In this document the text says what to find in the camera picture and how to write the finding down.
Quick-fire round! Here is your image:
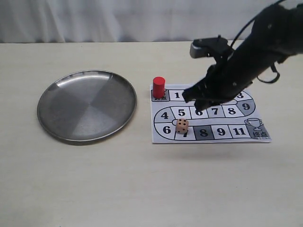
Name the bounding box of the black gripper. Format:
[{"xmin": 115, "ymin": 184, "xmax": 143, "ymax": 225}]
[{"xmin": 183, "ymin": 51, "xmax": 254, "ymax": 111}]

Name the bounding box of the wooden die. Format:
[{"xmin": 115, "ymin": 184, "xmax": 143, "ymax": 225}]
[{"xmin": 176, "ymin": 118, "xmax": 188, "ymax": 134}]

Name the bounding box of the red cylinder game piece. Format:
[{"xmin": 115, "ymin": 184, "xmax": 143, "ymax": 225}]
[{"xmin": 152, "ymin": 76, "xmax": 165, "ymax": 99}]

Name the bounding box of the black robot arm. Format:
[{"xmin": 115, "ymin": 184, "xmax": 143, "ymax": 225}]
[{"xmin": 182, "ymin": 2, "xmax": 303, "ymax": 111}]

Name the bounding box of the paper game board sheet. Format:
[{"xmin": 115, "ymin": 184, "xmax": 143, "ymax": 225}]
[{"xmin": 151, "ymin": 85, "xmax": 271, "ymax": 144}]

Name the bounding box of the round stainless steel plate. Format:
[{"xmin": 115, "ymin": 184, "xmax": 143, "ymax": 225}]
[{"xmin": 36, "ymin": 70, "xmax": 137, "ymax": 144}]

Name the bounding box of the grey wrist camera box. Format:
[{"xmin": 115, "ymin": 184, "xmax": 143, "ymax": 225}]
[{"xmin": 189, "ymin": 35, "xmax": 233, "ymax": 61}]

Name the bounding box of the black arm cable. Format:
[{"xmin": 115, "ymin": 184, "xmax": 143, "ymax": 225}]
[{"xmin": 228, "ymin": 0, "xmax": 284, "ymax": 52}]

